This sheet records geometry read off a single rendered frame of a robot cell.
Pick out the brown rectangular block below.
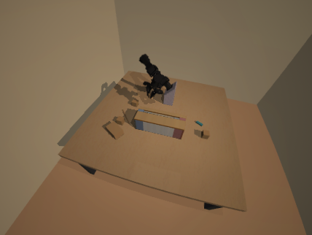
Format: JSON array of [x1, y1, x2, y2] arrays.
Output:
[[106, 122, 124, 140]]

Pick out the small brown box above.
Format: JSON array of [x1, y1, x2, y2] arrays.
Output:
[[201, 130, 210, 139], [116, 116, 125, 126]]

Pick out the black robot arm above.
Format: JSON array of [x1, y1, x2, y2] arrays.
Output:
[[140, 54, 173, 90]]

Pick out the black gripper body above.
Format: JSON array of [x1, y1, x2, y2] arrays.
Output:
[[143, 79, 163, 94]]

